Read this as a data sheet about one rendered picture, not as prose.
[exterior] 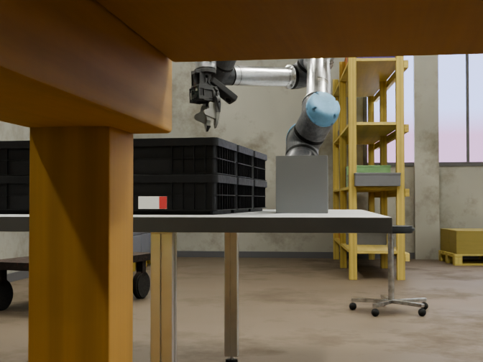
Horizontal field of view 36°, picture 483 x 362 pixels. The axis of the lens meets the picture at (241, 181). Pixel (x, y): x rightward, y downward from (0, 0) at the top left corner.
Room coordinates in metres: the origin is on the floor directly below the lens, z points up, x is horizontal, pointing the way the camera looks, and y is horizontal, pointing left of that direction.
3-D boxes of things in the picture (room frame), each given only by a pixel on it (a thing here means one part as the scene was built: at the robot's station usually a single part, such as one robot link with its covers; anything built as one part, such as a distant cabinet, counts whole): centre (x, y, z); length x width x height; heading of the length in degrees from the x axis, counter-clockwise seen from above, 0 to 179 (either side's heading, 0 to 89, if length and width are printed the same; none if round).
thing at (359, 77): (8.16, -1.36, 1.17); 2.58 x 0.69 x 2.34; 173
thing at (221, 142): (2.38, 0.24, 0.92); 0.40 x 0.30 x 0.02; 78
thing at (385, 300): (5.00, -0.98, 0.29); 0.54 x 0.52 x 0.57; 163
